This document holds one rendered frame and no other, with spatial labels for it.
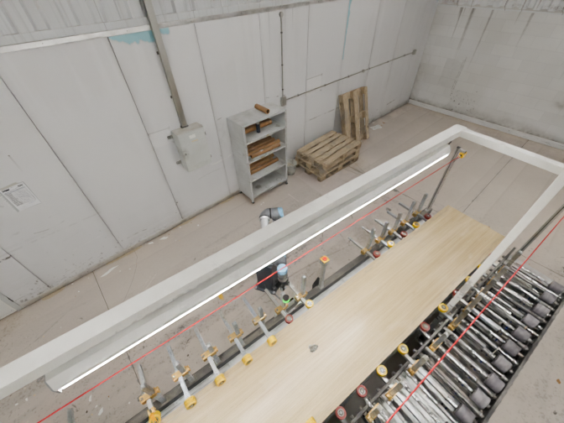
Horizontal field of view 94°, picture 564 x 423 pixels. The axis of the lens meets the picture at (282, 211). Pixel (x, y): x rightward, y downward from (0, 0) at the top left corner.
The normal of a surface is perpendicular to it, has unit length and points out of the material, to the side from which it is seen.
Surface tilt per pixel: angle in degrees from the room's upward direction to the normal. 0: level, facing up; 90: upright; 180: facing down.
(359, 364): 0
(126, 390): 0
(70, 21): 90
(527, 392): 0
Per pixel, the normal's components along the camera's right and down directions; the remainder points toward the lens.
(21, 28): 0.66, 0.51
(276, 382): -0.03, -0.72
